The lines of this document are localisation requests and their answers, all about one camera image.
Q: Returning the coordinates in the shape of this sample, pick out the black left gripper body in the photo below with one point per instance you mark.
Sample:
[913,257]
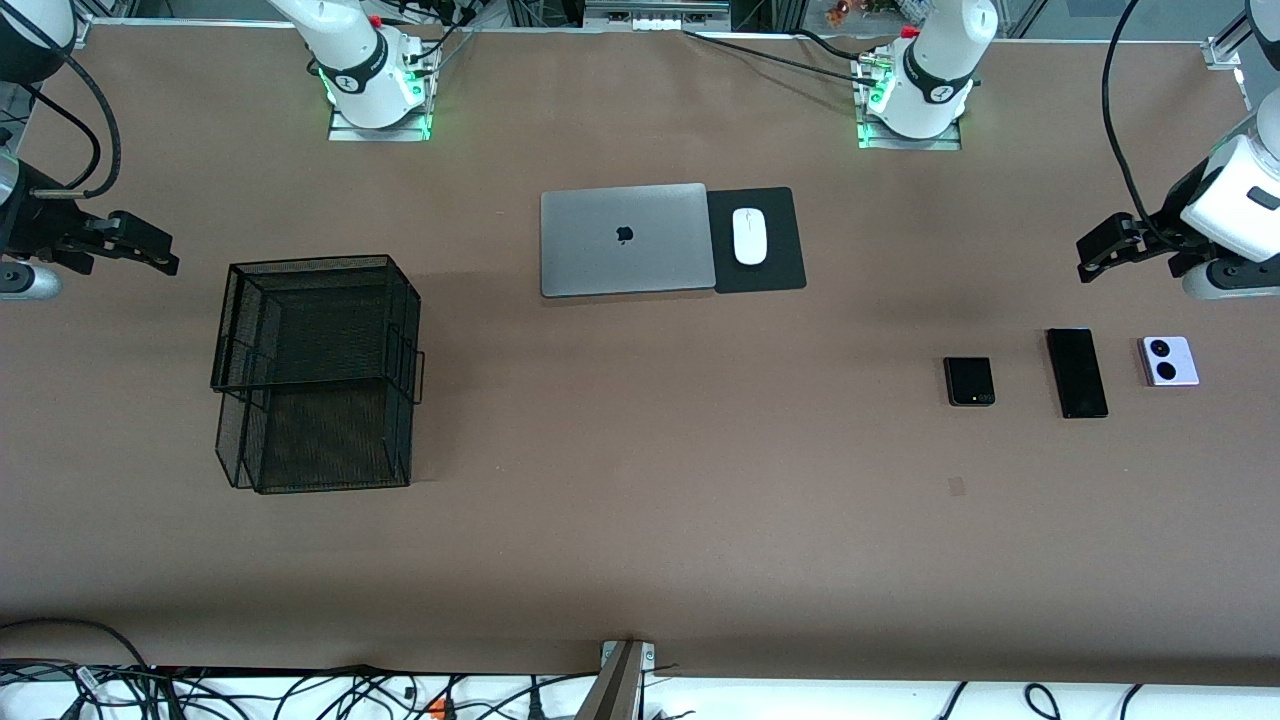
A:
[1171,222]

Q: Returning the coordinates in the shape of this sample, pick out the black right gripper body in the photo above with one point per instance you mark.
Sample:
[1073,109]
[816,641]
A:
[42,222]

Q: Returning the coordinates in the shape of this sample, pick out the long black slab phone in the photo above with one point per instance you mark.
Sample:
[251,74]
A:
[1077,373]

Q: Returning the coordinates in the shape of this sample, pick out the lilac flip phone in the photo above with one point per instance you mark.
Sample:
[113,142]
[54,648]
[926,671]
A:
[1170,361]

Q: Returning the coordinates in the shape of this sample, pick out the small black flip phone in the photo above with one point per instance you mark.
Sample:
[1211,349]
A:
[969,381]

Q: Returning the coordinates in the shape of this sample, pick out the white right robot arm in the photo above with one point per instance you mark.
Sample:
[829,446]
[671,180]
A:
[360,70]

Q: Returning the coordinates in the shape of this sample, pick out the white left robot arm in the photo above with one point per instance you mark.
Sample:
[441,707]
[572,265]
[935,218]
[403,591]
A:
[935,80]

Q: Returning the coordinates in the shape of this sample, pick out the black mesh two-tier tray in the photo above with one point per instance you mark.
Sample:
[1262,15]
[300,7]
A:
[320,400]

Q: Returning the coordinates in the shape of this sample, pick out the black mouse pad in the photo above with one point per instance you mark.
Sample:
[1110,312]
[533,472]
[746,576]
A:
[780,270]

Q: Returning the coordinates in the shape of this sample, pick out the white computer mouse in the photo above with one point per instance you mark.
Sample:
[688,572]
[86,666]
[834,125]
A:
[750,237]

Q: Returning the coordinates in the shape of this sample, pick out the silver closed laptop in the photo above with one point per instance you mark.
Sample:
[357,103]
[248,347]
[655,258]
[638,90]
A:
[625,240]

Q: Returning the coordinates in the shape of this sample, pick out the white power strip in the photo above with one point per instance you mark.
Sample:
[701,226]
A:
[650,22]

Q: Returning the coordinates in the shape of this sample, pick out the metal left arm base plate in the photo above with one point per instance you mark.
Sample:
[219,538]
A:
[910,143]

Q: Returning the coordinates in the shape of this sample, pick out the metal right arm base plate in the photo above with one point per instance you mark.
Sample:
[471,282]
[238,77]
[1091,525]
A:
[380,133]

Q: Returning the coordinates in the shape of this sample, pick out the grey camera mount pole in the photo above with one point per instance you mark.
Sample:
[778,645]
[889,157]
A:
[615,690]

